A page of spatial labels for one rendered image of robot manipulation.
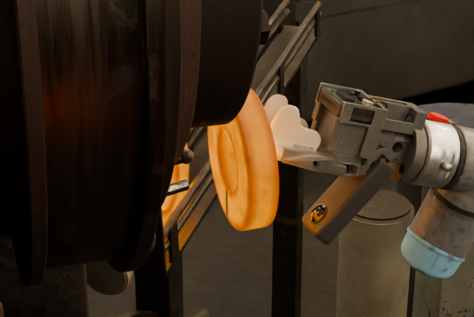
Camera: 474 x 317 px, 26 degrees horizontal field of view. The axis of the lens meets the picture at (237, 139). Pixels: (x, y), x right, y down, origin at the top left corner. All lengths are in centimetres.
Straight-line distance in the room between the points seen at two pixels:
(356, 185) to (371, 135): 7
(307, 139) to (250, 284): 139
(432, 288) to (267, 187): 86
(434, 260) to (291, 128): 28
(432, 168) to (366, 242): 52
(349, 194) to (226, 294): 131
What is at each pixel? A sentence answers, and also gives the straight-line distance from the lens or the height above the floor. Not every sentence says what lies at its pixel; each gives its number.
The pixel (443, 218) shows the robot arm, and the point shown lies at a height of 72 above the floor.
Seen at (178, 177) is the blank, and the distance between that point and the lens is 135.
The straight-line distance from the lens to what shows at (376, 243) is 166.
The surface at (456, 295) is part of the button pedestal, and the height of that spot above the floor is 32.
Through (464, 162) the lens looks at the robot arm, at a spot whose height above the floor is 80.
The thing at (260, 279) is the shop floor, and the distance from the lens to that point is 248.
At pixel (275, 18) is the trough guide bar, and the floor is 75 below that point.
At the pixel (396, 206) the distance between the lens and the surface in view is 169.
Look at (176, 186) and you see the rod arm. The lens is 92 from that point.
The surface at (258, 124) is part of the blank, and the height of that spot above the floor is 88.
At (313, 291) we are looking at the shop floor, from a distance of 244.
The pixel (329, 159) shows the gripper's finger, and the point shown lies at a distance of 109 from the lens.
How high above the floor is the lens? 127
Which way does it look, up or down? 23 degrees down
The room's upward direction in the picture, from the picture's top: straight up
